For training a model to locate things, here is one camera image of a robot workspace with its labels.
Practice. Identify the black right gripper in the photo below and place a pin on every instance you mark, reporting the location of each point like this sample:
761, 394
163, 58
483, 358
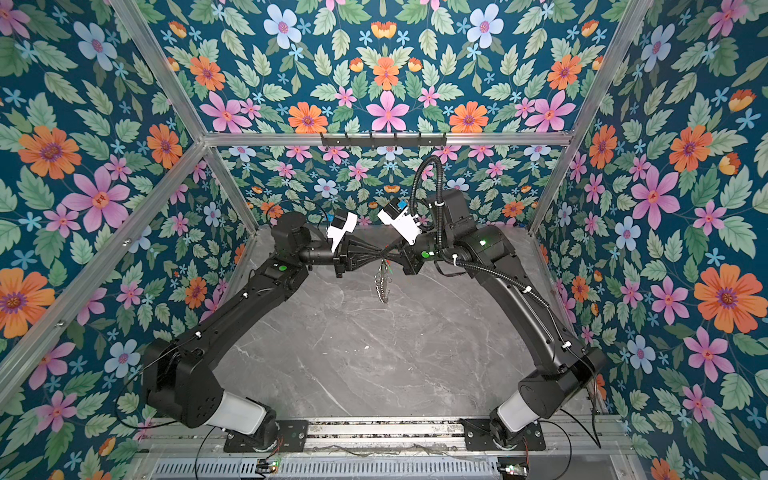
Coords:
404, 255

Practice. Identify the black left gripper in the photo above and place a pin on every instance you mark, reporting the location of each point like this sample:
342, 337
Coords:
347, 251

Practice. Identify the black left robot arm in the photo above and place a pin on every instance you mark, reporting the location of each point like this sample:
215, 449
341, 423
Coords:
178, 376

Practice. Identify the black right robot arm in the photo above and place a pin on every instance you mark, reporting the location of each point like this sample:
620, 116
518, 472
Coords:
563, 364

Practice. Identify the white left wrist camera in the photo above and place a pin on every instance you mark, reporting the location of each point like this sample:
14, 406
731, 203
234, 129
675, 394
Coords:
341, 224

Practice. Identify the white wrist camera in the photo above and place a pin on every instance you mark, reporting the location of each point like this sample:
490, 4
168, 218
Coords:
396, 215
341, 224

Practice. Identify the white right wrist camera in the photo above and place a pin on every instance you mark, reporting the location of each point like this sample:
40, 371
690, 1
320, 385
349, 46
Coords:
396, 215

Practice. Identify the black hook rail on frame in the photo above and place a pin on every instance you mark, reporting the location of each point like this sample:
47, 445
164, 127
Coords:
371, 140

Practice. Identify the aluminium frame horizontal rear bar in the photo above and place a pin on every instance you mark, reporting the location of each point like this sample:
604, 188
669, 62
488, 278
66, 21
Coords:
285, 140

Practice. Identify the aluminium frame bar left side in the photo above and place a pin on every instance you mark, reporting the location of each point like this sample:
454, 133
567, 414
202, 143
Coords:
23, 359

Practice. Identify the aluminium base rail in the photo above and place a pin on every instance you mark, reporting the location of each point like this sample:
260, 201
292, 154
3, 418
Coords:
369, 437

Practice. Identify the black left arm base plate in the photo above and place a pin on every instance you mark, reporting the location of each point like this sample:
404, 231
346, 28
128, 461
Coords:
277, 436

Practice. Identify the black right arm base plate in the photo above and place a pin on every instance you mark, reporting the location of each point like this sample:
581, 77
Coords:
486, 435

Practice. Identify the white vented cable duct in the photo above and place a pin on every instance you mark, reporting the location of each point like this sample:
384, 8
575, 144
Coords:
329, 468

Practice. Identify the aluminium frame post right rear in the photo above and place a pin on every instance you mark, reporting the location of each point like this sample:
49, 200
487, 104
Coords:
629, 25

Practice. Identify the aluminium frame post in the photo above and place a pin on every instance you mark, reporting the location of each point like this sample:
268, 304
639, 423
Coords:
629, 25
141, 34

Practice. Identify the aluminium frame post left rear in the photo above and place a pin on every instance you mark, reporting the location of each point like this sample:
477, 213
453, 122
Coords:
141, 34

